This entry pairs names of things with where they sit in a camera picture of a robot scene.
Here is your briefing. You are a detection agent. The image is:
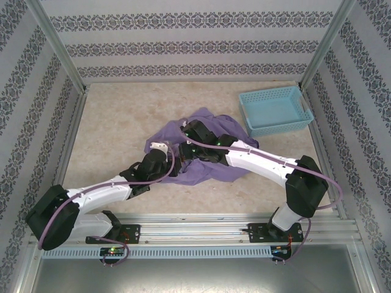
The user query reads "purple t-shirt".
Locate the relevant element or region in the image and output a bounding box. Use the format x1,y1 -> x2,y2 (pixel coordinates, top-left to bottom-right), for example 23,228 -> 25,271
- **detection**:
144,106 -> 260,186

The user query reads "teal perforated plastic basket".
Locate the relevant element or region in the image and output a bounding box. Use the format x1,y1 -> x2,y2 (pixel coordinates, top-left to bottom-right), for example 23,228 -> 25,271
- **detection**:
238,85 -> 315,138

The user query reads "small circuit board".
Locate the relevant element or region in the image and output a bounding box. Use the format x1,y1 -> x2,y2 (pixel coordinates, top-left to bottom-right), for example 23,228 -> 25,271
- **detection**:
271,245 -> 293,256
100,247 -> 126,257

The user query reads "grey metal sheet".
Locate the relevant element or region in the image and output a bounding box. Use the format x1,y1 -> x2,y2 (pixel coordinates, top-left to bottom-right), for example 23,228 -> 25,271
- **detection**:
13,242 -> 378,293

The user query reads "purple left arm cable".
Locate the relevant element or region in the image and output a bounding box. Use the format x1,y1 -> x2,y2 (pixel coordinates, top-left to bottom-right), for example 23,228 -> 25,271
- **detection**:
38,143 -> 176,266

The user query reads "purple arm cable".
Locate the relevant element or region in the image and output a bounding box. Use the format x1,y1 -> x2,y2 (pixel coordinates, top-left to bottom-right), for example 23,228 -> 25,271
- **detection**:
185,137 -> 342,265
38,143 -> 176,266

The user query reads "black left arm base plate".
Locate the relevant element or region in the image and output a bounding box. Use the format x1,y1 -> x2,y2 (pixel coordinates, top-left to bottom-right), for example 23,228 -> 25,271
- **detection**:
85,224 -> 141,245

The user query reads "aluminium mounting rail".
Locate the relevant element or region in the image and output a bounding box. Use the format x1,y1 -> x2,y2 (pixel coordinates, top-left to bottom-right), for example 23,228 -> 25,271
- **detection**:
29,213 -> 358,245

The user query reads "aluminium side rail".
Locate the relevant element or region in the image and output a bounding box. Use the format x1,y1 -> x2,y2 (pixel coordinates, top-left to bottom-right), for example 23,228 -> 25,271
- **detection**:
45,88 -> 89,214
301,85 -> 348,219

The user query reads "grey slotted cable duct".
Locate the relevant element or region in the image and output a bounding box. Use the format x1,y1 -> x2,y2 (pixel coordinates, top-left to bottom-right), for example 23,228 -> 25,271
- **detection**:
41,246 -> 272,259

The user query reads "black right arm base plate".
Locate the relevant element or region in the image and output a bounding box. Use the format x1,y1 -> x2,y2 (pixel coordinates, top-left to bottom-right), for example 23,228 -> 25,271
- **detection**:
247,222 -> 304,244

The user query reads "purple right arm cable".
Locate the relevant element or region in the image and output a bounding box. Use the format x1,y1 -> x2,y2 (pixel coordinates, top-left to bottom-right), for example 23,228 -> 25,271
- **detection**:
185,137 -> 342,265

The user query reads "aluminium frame post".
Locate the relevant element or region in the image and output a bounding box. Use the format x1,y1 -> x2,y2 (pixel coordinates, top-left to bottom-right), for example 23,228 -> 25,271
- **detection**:
27,0 -> 89,94
299,0 -> 357,89

